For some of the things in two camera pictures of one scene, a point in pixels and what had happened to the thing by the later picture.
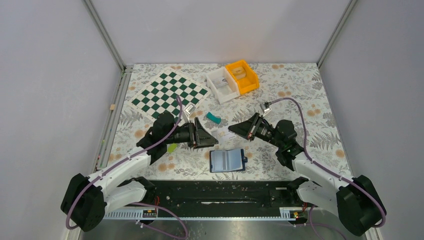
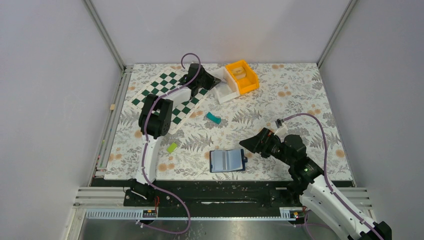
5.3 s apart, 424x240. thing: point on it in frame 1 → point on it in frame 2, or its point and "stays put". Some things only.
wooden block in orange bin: [239, 72] stays put
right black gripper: [248, 129] → [255, 145]
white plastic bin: [222, 85] stays put
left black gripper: [199, 135] → [212, 81]
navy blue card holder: [227, 160] stays put
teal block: [217, 119] stays put
